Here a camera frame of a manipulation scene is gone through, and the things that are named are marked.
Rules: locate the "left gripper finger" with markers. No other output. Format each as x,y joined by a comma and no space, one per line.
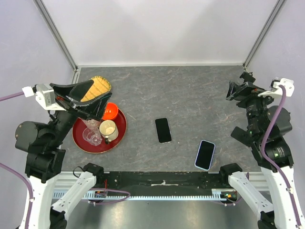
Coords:
74,91
92,109

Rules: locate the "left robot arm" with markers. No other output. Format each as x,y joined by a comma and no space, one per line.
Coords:
44,161

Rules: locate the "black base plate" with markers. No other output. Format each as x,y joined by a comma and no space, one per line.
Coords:
163,182

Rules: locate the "phone with blue case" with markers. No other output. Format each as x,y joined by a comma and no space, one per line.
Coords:
204,155

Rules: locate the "orange bowl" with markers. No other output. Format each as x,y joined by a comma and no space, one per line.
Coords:
111,111

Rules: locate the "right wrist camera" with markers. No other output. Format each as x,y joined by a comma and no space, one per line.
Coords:
276,88

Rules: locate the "cream mug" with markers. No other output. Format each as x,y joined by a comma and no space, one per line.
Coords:
109,130

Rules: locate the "red round tray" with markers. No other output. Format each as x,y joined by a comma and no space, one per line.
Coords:
80,126

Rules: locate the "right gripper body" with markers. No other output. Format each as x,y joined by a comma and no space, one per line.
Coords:
252,98

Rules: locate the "black folding phone stand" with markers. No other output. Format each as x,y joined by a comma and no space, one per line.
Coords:
241,136

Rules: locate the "black phone clear case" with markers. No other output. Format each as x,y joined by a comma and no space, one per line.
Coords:
163,130

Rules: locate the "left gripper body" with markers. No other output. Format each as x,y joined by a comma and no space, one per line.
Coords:
66,103

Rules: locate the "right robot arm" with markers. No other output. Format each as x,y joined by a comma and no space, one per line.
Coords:
268,122

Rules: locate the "grey cable duct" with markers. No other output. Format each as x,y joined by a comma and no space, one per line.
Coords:
211,195

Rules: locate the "yellow woven bamboo basket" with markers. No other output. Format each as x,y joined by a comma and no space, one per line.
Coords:
99,87

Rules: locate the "clear glass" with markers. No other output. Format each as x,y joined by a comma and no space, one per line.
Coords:
92,136

